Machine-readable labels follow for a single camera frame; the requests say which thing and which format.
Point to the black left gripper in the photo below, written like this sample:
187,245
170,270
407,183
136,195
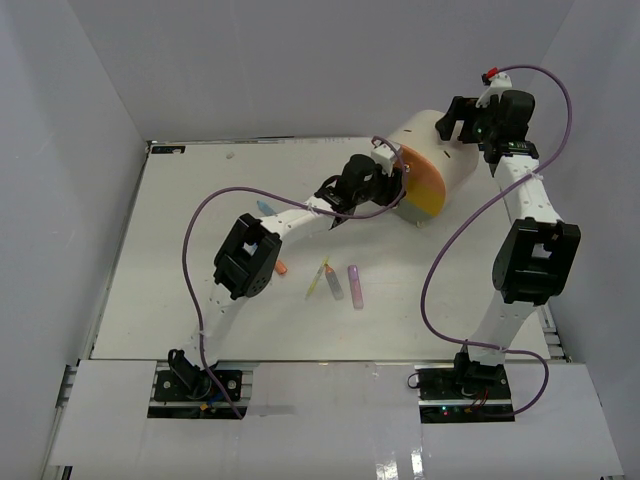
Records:
391,189

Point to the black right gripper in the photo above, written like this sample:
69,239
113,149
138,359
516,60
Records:
463,110

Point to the round three-drawer storage box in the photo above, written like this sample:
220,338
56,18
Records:
437,168

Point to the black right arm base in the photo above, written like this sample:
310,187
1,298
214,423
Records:
462,392

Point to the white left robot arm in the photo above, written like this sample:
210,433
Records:
244,264

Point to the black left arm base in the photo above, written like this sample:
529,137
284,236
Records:
182,390

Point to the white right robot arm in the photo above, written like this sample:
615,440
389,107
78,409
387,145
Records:
535,259

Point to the thin yellow highlighter pen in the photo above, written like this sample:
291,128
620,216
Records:
317,277

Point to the orange tipped highlighter body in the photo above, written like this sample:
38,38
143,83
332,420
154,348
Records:
333,282

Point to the light blue highlighter body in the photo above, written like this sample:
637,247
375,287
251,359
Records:
265,208

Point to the pink purple highlighter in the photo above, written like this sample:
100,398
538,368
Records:
355,287

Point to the orange highlighter cap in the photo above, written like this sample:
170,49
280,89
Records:
280,268

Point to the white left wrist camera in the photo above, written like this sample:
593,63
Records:
386,155

